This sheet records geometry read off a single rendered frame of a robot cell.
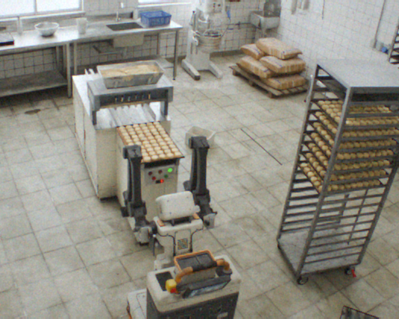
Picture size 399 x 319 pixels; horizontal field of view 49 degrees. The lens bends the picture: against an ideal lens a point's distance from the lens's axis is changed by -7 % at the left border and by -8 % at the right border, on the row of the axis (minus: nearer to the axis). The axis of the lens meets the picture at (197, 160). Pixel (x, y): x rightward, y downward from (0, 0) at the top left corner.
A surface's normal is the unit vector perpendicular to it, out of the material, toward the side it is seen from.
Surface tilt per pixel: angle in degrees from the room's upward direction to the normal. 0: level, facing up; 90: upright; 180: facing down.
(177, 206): 48
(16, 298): 0
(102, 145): 90
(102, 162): 90
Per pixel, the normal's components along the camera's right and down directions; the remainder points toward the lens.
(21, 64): 0.51, 0.50
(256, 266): 0.08, -0.84
